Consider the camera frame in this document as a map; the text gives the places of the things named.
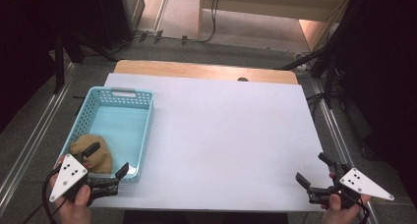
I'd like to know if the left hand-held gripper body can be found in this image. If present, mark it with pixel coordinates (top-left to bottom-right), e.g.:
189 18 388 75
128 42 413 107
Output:
48 151 120 207

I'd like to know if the person's left hand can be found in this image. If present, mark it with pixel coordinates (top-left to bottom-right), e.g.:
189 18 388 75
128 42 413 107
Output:
48 154 94 224

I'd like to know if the black metal stand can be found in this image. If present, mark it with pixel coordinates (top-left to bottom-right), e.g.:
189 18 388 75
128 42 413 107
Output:
274 0 363 111

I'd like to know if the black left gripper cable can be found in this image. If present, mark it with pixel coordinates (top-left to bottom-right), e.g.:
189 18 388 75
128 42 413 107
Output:
23 166 67 224

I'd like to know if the aluminium floor rail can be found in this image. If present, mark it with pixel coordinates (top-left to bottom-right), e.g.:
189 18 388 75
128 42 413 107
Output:
309 78 380 224
0 62 79 215

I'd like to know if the black tripod stand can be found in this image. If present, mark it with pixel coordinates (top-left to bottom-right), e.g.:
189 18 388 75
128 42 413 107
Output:
53 28 120 95

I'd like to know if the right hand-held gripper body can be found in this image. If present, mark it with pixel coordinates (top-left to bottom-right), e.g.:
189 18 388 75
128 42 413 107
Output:
306 163 395 209

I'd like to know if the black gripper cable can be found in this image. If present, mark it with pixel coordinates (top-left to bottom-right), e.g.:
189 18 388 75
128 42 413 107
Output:
23 166 67 224
347 193 372 224

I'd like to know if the tan brown cloth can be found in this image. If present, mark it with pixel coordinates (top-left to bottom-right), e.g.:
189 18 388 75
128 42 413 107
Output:
69 134 114 175

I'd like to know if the white table cover sheet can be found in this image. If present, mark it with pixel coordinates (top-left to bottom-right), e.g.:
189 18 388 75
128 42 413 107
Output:
89 72 336 213

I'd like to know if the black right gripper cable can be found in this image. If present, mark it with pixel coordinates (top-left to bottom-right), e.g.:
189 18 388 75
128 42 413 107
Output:
347 193 372 224

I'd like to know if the black hanging cable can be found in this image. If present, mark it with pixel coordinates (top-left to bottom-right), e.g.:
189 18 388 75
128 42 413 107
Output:
181 0 221 45

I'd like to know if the beige wooden furniture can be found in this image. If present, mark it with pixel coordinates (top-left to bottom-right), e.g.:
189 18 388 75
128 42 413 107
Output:
197 0 357 53

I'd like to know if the person's right hand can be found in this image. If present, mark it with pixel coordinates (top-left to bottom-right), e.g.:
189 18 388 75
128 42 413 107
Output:
320 173 372 224

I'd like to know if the dark cabinet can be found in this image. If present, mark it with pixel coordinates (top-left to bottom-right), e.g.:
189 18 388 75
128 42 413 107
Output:
93 0 147 50

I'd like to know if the light blue perforated plastic basket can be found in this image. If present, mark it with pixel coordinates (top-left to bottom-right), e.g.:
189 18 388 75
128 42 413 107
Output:
58 85 155 184

